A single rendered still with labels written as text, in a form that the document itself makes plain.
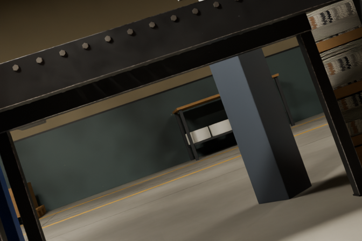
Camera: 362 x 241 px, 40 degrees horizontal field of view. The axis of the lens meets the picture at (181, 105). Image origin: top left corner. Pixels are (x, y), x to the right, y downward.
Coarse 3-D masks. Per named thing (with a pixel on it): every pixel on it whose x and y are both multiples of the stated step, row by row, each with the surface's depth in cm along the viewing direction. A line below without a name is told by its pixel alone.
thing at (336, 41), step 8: (352, 32) 228; (360, 32) 227; (328, 40) 230; (336, 40) 229; (344, 40) 229; (320, 48) 230; (328, 48) 230; (344, 88) 228; (352, 88) 228; (360, 88) 227; (336, 96) 229; (360, 136) 227
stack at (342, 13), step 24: (312, 24) 231; (336, 24) 229; (360, 24) 227; (336, 48) 229; (360, 48) 227; (336, 72) 230; (360, 72) 227; (360, 96) 228; (360, 120) 228; (360, 144) 229
